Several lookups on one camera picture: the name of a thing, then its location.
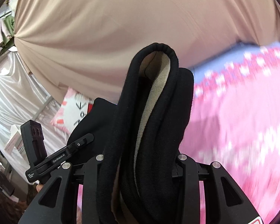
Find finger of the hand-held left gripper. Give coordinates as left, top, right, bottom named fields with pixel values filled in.
left=66, top=133, right=95, bottom=149

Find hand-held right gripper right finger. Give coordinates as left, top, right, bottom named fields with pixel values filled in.
left=173, top=153, right=260, bottom=224

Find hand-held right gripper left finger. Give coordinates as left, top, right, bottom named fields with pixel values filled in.
left=18, top=154, right=106, bottom=224

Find black pants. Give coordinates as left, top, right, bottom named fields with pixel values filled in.
left=69, top=42, right=194, bottom=224

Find white pink printed pillow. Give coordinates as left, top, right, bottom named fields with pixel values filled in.
left=50, top=86, right=94, bottom=133

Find silver satin curtain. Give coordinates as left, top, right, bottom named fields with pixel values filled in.
left=0, top=0, right=69, bottom=146

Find pink floral bedsheet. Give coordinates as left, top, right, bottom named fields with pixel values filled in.
left=77, top=41, right=280, bottom=224

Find beige curtain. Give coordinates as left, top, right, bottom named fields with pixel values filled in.
left=14, top=0, right=280, bottom=109

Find green cloth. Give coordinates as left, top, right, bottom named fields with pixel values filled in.
left=2, top=16, right=16, bottom=48

